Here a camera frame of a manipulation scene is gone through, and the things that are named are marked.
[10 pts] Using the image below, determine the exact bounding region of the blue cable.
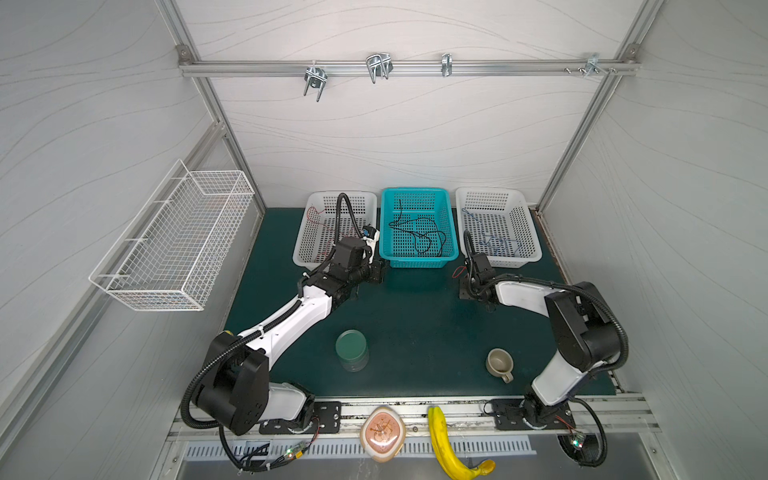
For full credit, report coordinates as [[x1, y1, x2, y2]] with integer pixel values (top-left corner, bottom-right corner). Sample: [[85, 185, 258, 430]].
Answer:
[[460, 208, 522, 258]]

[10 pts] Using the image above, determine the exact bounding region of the black cable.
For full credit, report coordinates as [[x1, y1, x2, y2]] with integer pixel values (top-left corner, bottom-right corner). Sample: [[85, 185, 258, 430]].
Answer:
[[387, 199, 448, 258]]

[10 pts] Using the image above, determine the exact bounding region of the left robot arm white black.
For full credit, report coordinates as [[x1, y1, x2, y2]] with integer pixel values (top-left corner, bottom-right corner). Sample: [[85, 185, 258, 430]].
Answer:
[[179, 221, 384, 435]]

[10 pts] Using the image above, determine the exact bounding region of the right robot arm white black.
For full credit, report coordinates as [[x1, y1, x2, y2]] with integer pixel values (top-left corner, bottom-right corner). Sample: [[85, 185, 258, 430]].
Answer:
[[462, 231, 629, 429]]

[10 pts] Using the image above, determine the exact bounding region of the left white plastic basket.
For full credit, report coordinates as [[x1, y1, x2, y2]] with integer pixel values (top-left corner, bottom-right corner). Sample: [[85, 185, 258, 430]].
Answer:
[[293, 191, 378, 270]]

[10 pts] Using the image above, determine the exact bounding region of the white plastic basket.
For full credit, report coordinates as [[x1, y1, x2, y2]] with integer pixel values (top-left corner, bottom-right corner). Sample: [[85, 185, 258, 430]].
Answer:
[[293, 191, 378, 270], [455, 187, 542, 269]]

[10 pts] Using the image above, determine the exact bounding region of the right white plastic basket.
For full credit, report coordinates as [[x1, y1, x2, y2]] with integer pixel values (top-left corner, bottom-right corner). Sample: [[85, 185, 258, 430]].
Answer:
[[455, 187, 542, 269]]

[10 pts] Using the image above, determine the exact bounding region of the teal plastic basket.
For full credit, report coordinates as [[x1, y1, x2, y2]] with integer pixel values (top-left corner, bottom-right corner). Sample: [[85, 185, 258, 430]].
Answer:
[[379, 187, 459, 269]]

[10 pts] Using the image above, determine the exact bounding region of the green cylindrical container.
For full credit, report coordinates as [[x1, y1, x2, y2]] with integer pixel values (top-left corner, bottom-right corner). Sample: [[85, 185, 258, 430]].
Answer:
[[335, 329, 369, 372]]

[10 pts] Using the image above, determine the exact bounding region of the beige ceramic mug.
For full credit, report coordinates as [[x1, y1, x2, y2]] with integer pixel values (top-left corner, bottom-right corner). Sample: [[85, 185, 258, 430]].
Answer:
[[485, 348, 514, 384]]

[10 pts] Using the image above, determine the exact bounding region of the pink round toy dish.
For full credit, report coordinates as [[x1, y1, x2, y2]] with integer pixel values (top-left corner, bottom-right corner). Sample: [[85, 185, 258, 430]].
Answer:
[[359, 406, 406, 463]]

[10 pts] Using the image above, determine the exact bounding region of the yellow banana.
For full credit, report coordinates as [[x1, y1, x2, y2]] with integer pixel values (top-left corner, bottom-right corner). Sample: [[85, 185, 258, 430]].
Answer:
[[427, 406, 496, 480]]

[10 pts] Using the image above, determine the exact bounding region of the metal clamp hook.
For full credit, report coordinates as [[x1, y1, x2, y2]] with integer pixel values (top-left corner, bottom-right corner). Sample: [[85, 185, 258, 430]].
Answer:
[[564, 54, 618, 78], [441, 53, 453, 78], [303, 65, 328, 102], [365, 52, 393, 84]]

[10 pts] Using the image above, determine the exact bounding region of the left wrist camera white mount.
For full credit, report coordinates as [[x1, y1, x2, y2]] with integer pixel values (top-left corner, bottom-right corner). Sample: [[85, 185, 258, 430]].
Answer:
[[361, 225, 380, 263]]

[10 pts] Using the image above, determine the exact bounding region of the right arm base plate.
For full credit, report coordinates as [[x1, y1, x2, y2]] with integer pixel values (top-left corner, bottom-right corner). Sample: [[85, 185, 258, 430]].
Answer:
[[483, 397, 576, 431]]

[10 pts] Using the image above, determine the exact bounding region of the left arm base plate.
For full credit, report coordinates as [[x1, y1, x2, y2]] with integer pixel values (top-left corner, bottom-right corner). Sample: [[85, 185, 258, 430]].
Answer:
[[259, 401, 342, 435]]

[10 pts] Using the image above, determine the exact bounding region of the white wire wall basket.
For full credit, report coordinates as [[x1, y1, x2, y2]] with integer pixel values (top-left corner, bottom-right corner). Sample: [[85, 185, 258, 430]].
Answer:
[[89, 160, 254, 312]]

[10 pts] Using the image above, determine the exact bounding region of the aluminium cross rail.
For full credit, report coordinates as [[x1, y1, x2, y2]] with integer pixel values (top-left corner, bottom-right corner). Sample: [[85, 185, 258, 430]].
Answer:
[[179, 57, 641, 78]]

